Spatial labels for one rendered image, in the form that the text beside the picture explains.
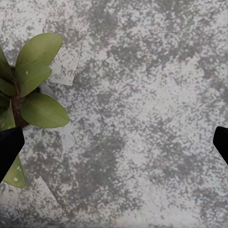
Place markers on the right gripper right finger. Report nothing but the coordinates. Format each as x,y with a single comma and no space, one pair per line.
220,141

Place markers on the pot plant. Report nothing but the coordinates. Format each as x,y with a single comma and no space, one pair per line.
25,100

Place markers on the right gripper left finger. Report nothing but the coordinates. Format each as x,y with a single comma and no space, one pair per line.
11,143

